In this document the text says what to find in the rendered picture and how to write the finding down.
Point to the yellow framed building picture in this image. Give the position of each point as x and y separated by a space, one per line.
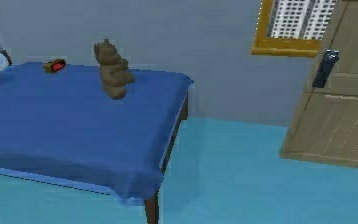
292 25

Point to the brown teddy bear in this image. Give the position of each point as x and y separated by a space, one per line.
112 71

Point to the blue covered bed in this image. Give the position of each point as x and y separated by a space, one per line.
70 123

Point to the brown wooden room door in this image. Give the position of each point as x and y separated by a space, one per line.
340 110

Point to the yellow red alarm clock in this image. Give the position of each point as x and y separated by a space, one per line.
55 65

